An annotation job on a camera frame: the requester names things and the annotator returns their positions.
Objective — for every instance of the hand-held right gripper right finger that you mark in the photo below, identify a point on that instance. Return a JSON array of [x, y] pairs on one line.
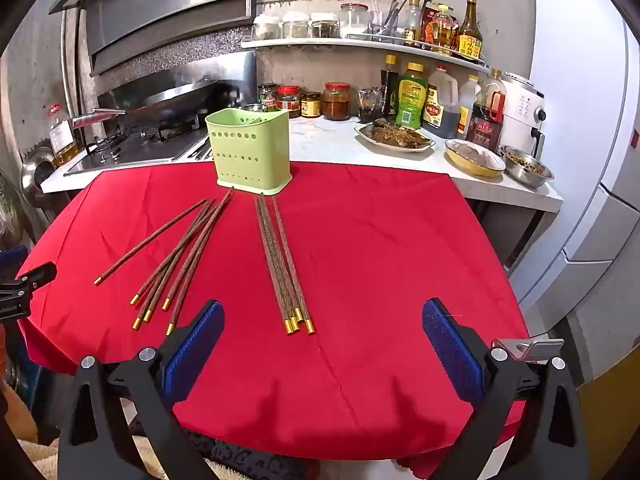
[[450, 355]]

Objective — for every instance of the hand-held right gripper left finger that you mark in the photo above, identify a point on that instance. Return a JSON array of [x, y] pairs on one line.
[[195, 347]]

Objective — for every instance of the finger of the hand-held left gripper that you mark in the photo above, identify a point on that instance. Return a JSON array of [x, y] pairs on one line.
[[36, 275], [12, 259]]

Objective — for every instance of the green plastic utensil holder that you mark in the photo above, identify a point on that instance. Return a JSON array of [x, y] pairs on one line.
[[250, 155]]

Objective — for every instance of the square cooking oil bottle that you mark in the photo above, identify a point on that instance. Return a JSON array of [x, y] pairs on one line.
[[62, 142]]

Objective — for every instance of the dark patterned fabric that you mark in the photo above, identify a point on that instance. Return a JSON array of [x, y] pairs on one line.
[[250, 462]]

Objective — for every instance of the red tablecloth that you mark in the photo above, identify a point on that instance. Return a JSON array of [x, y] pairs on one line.
[[350, 260]]

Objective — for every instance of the beige fleece blanket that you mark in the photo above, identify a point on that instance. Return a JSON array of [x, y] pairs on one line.
[[35, 452]]

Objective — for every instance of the gas stove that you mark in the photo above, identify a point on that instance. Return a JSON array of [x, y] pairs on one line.
[[135, 150]]

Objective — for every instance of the yellow plastic container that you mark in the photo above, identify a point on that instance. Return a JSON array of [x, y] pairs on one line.
[[605, 410]]

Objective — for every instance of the yellow bowl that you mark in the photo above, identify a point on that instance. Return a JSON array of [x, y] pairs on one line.
[[474, 159]]

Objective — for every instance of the steel bowl of food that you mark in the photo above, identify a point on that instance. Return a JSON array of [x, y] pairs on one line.
[[527, 166]]

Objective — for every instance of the steel wok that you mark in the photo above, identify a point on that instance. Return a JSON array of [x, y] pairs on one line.
[[170, 97]]

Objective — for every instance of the plate of cooked food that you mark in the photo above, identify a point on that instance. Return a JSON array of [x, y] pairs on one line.
[[395, 136]]

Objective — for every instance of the grey metal pipe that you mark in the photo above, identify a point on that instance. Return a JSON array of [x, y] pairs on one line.
[[69, 35]]

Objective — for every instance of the white refrigerator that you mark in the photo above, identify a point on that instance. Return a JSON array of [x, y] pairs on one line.
[[590, 160]]

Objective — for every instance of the small steel cup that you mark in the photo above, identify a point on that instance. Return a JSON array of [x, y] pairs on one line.
[[252, 107]]

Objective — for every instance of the large dark vinegar jug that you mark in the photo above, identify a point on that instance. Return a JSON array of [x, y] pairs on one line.
[[440, 105]]

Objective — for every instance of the pale plastic jug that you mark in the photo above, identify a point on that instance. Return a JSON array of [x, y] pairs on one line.
[[467, 102]]

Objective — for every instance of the white kitchen appliance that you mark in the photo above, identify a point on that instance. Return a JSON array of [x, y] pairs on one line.
[[524, 110]]

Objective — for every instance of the green label jar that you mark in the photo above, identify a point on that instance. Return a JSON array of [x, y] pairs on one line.
[[267, 99]]

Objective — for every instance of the green plastic bottle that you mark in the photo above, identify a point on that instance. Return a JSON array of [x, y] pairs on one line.
[[411, 97]]

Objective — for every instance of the dark spice bag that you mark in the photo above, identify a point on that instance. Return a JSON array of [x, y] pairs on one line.
[[370, 106]]

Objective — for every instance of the red lid sauce jar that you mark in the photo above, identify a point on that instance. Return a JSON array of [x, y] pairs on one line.
[[288, 102]]

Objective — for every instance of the yellow label jar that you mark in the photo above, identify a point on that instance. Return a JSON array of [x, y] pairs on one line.
[[310, 106]]

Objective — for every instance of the slim dark soy bottle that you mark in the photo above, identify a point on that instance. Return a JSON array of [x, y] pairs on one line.
[[389, 87]]

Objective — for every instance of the chili paste jar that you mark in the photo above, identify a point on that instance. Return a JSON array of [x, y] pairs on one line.
[[336, 104]]

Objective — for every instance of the steel range hood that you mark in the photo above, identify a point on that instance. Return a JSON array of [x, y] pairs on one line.
[[150, 5]]

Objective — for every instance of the tall dark sauce bottle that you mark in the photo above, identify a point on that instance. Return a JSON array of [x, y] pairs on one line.
[[470, 35]]

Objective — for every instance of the yellow oil bottle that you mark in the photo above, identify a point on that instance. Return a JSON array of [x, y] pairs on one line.
[[444, 32]]

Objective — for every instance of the white lid spice jar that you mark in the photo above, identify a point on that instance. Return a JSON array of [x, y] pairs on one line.
[[295, 26], [265, 29], [325, 27]]

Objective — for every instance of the clear utensil cup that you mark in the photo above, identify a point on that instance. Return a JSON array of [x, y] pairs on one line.
[[382, 27]]

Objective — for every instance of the red seasoning packet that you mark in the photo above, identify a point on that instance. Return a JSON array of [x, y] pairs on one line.
[[429, 17]]

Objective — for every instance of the small clear seasoning bottle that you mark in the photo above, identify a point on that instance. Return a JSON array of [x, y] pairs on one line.
[[412, 17]]

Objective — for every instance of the glass jar white powder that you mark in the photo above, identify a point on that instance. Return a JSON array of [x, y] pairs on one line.
[[354, 21]]

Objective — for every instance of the silver metal bracket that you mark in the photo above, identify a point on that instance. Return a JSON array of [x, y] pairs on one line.
[[530, 347]]

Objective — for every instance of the red wall sticker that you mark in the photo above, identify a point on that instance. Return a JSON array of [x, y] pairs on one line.
[[54, 109]]

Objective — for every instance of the white wall shelf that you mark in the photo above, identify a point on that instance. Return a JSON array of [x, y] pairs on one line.
[[350, 45]]

